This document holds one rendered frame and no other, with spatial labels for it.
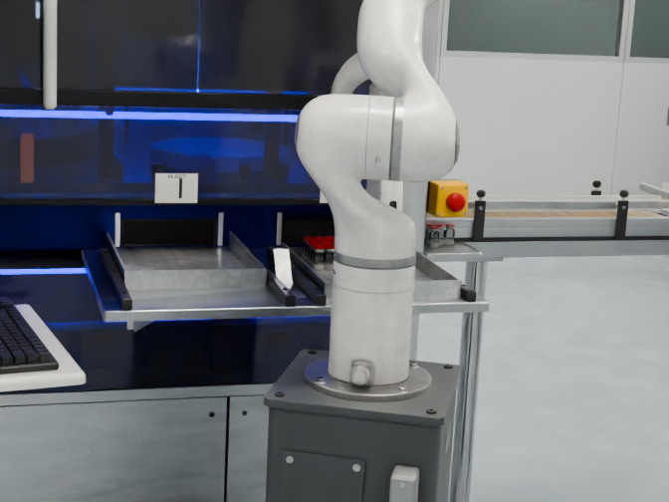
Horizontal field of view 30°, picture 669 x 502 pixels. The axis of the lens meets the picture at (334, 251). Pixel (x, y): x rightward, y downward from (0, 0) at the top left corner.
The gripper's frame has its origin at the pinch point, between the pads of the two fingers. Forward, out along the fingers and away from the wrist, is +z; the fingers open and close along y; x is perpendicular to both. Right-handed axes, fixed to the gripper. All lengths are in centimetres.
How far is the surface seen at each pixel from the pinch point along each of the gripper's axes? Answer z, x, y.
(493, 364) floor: 95, 117, -205
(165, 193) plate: -7.0, -39.9, -18.1
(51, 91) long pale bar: -28, -63, -11
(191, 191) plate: -7.4, -34.8, -18.0
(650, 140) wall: 42, 336, -478
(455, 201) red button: -5.9, 20.5, -14.7
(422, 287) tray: 3.6, 1.7, 19.3
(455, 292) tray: 4.6, 8.2, 19.3
